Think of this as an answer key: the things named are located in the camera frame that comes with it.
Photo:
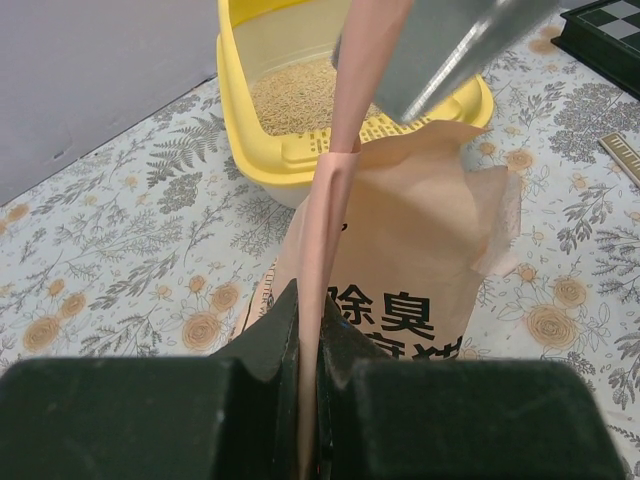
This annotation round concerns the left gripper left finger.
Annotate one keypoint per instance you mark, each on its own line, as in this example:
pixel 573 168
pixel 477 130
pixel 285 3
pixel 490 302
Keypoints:
pixel 230 415

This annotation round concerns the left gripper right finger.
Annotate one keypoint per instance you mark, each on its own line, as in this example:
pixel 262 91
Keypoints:
pixel 383 418

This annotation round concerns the pink cat litter bag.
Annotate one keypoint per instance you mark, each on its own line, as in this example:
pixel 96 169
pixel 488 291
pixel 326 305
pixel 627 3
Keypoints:
pixel 397 234

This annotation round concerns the silver metal scoop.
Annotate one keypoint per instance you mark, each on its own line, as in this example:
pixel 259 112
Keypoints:
pixel 413 54

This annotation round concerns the yellow plastic litter box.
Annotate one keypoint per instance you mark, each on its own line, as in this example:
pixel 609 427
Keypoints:
pixel 277 88

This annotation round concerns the gold brown bookmark strip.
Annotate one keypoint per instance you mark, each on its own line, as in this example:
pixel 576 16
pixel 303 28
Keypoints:
pixel 623 154

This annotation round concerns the black white checkerboard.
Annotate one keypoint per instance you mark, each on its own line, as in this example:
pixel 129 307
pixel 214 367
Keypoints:
pixel 604 36

